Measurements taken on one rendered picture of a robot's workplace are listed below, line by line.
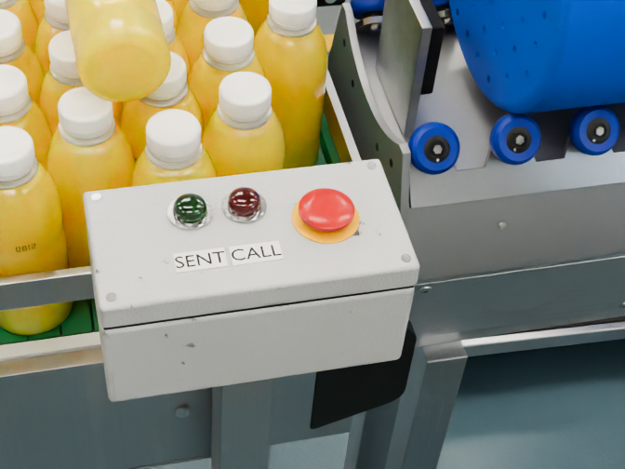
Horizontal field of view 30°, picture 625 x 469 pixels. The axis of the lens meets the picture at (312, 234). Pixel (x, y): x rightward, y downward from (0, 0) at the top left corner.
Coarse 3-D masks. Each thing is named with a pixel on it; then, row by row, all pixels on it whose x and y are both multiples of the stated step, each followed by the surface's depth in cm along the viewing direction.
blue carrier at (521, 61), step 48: (480, 0) 104; (528, 0) 94; (576, 0) 87; (624, 0) 88; (480, 48) 105; (528, 48) 95; (576, 48) 90; (624, 48) 91; (528, 96) 96; (576, 96) 96; (624, 96) 98
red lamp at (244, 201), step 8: (232, 192) 75; (240, 192) 75; (248, 192) 75; (256, 192) 75; (232, 200) 74; (240, 200) 74; (248, 200) 74; (256, 200) 74; (232, 208) 74; (240, 208) 74; (248, 208) 74; (256, 208) 74; (240, 216) 74; (248, 216) 74
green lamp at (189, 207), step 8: (176, 200) 74; (184, 200) 74; (192, 200) 74; (200, 200) 74; (176, 208) 74; (184, 208) 73; (192, 208) 73; (200, 208) 74; (176, 216) 74; (184, 216) 73; (192, 216) 73; (200, 216) 74
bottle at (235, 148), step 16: (272, 112) 88; (208, 128) 89; (224, 128) 87; (240, 128) 87; (256, 128) 87; (272, 128) 88; (208, 144) 89; (224, 144) 87; (240, 144) 87; (256, 144) 87; (272, 144) 88; (224, 160) 88; (240, 160) 88; (256, 160) 88; (272, 160) 89
